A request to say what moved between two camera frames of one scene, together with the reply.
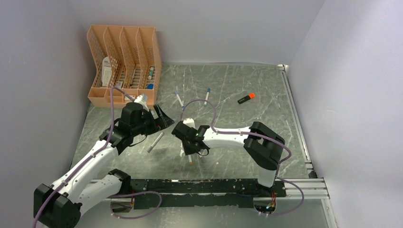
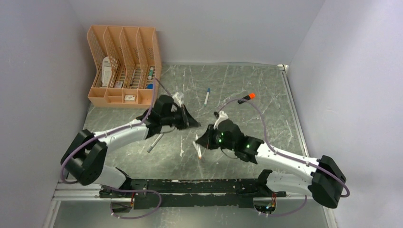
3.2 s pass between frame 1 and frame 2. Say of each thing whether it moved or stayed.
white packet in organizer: stayed
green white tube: stayed
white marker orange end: moved
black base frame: stayed
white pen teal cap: stayed
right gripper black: moved
